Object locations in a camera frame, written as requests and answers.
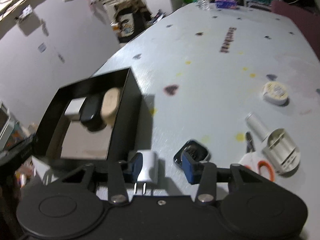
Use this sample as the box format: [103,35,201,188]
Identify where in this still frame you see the black smartwatch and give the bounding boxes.
[173,140,210,168]

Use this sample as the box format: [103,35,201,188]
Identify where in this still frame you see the round white tape roll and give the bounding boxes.
[262,81,289,106]

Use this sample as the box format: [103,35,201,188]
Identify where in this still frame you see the white orange scissors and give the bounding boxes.
[239,132,275,182]

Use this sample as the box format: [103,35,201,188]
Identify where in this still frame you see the purple tissue pack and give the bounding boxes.
[214,0,238,9]

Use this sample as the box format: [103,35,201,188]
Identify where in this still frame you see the black storage box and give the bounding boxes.
[30,68,142,170]

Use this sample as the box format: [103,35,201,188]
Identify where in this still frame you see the white USB wall charger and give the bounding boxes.
[133,150,159,195]

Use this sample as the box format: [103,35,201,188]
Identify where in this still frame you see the white square power adapter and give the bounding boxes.
[65,98,86,119]

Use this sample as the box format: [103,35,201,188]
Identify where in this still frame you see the black oval earbuds case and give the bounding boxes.
[80,94,104,132]

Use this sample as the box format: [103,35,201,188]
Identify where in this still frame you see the beige oval earbuds case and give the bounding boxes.
[100,87,122,127]

